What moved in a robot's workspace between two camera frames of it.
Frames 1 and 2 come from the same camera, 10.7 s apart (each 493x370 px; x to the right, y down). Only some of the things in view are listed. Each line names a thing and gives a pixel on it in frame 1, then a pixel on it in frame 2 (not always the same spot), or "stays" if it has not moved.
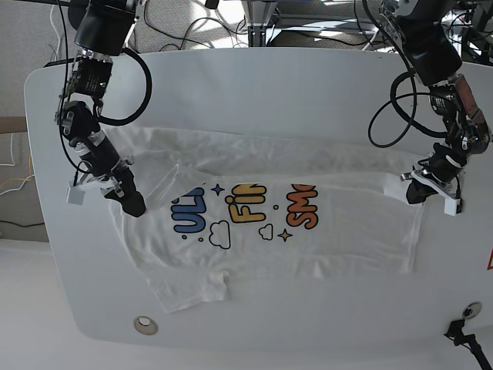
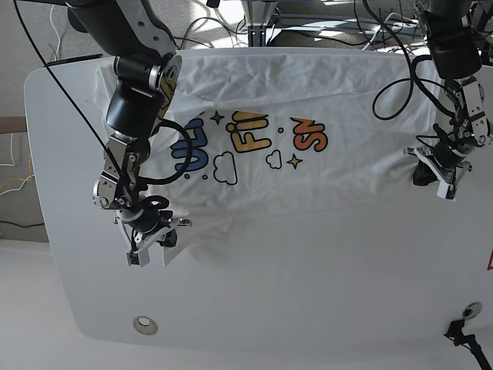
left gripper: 105,169 → 150,226
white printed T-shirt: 223,204 → 262,132
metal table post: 258,14 stays
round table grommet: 145,325 stays
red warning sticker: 490,264 stays
